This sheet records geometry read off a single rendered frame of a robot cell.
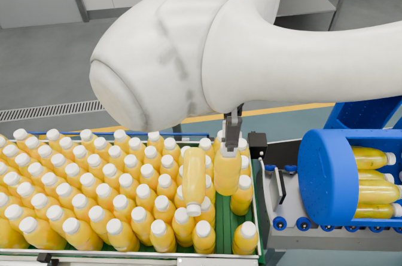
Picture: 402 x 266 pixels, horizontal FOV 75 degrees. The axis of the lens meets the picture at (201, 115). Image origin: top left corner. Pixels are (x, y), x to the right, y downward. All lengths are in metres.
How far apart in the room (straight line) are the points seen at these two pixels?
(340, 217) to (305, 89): 0.65
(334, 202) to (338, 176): 0.07
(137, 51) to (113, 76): 0.03
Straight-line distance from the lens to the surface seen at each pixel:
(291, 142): 2.17
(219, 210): 1.00
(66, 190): 0.92
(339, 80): 0.21
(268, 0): 0.34
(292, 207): 1.02
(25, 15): 4.44
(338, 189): 0.77
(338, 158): 0.78
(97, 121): 2.63
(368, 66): 0.21
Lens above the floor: 1.83
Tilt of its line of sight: 48 degrees down
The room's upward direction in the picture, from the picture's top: 2 degrees counter-clockwise
